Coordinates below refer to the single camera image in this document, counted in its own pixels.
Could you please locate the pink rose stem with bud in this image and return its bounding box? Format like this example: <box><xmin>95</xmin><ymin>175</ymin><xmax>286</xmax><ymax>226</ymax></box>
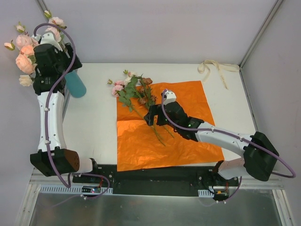
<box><xmin>44</xmin><ymin>10</ymin><xmax>67</xmax><ymax>43</ymax></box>

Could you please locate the pink artificial flower bouquet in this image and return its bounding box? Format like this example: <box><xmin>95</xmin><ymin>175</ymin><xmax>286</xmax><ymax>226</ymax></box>
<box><xmin>107</xmin><ymin>70</ymin><xmax>175</xmax><ymax>147</ymax></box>

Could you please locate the peach rose flower stem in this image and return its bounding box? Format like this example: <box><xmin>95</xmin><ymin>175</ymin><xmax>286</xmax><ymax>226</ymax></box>
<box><xmin>16</xmin><ymin>46</ymin><xmax>35</xmax><ymax>74</ymax></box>

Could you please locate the orange wrapping paper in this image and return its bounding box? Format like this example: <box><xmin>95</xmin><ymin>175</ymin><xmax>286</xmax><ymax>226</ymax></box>
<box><xmin>117</xmin><ymin>81</ymin><xmax>224</xmax><ymax>171</ymax></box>

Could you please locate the cream single rose stem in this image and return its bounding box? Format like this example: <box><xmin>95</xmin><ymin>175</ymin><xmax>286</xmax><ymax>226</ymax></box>
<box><xmin>19</xmin><ymin>75</ymin><xmax>34</xmax><ymax>87</ymax></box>

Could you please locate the cream ribbon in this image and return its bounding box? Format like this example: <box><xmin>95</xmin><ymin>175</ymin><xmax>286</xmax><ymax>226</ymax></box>
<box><xmin>197</xmin><ymin>59</ymin><xmax>240</xmax><ymax>90</ymax></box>

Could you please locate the pink two-bloom flower stem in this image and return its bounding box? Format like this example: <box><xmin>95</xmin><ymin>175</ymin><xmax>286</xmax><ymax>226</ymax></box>
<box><xmin>15</xmin><ymin>22</ymin><xmax>39</xmax><ymax>50</ymax></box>

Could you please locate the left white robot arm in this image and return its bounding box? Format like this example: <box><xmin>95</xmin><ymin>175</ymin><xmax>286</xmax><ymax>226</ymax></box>
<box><xmin>30</xmin><ymin>43</ymin><xmax>100</xmax><ymax>183</ymax></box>

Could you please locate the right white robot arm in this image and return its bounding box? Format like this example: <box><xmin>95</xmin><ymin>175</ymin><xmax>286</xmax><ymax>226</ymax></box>
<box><xmin>144</xmin><ymin>102</ymin><xmax>279</xmax><ymax>186</ymax></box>

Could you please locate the teal cylindrical vase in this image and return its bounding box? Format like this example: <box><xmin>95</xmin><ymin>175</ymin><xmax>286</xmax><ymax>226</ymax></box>
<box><xmin>64</xmin><ymin>71</ymin><xmax>87</xmax><ymax>98</ymax></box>

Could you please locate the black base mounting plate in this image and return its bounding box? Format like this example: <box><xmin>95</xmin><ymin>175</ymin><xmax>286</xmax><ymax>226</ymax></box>
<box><xmin>71</xmin><ymin>164</ymin><xmax>243</xmax><ymax>196</ymax></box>

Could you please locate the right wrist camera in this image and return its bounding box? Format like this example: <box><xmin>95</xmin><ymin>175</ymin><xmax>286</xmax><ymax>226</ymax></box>
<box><xmin>162</xmin><ymin>89</ymin><xmax>176</xmax><ymax>105</ymax></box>

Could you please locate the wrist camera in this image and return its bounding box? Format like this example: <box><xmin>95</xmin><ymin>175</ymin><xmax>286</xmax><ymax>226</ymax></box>
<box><xmin>162</xmin><ymin>89</ymin><xmax>176</xmax><ymax>105</ymax></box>
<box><xmin>32</xmin><ymin>32</ymin><xmax>63</xmax><ymax>51</ymax></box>

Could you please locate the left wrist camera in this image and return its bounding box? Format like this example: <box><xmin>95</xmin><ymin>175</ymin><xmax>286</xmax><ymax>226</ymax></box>
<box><xmin>32</xmin><ymin>32</ymin><xmax>63</xmax><ymax>51</ymax></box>

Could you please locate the left aluminium frame post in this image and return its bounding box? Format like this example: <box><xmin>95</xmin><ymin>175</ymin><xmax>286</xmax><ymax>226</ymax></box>
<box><xmin>35</xmin><ymin>0</ymin><xmax>77</xmax><ymax>68</ymax></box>

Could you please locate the aluminium frame post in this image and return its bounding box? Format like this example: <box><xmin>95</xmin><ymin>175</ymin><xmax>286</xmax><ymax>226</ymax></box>
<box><xmin>35</xmin><ymin>0</ymin><xmax>77</xmax><ymax>68</ymax></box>
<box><xmin>237</xmin><ymin>0</ymin><xmax>286</xmax><ymax>69</ymax></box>

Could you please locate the right white cable duct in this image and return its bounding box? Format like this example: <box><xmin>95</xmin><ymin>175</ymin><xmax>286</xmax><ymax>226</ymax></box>
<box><xmin>198</xmin><ymin>189</ymin><xmax>214</xmax><ymax>198</ymax></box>

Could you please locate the white cable duct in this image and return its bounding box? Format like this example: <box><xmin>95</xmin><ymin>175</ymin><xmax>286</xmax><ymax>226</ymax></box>
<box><xmin>40</xmin><ymin>185</ymin><xmax>113</xmax><ymax>195</ymax></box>
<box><xmin>198</xmin><ymin>189</ymin><xmax>214</xmax><ymax>198</ymax></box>

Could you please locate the aluminium front rail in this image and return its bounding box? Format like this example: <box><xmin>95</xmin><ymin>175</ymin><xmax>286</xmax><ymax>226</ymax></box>
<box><xmin>29</xmin><ymin>168</ymin><xmax>48</xmax><ymax>184</ymax></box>

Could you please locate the left white cable duct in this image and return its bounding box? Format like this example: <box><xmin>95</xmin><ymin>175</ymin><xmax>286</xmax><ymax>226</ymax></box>
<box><xmin>40</xmin><ymin>185</ymin><xmax>113</xmax><ymax>195</ymax></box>

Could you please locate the right aluminium frame post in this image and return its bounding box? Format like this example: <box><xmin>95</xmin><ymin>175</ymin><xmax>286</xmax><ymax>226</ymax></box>
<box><xmin>237</xmin><ymin>0</ymin><xmax>286</xmax><ymax>69</ymax></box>

